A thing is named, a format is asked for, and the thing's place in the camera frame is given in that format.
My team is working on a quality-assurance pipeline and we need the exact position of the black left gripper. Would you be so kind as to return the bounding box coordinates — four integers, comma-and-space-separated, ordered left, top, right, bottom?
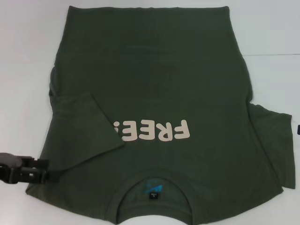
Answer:
0, 152, 63, 184

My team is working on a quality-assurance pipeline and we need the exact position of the dark green FREE t-shirt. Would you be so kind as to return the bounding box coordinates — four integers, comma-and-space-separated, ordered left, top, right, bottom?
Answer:
26, 5, 295, 225

